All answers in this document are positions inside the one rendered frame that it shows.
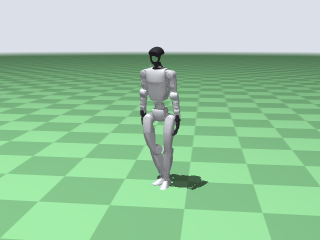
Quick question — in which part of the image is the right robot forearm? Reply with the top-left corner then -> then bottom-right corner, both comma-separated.
139,95 -> 147,114

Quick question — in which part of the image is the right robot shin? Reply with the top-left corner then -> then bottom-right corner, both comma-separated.
150,150 -> 165,179

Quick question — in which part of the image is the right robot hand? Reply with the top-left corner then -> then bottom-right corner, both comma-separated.
140,110 -> 147,124

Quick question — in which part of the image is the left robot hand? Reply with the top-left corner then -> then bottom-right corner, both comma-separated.
172,115 -> 181,136

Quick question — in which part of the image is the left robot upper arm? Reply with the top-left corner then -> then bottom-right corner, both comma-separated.
165,70 -> 177,100

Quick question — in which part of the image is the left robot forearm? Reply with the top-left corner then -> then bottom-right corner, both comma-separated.
172,93 -> 181,119

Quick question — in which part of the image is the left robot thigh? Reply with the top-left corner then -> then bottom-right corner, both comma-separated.
163,113 -> 176,155

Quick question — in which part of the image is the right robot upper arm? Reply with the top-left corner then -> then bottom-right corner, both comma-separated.
139,69 -> 148,97

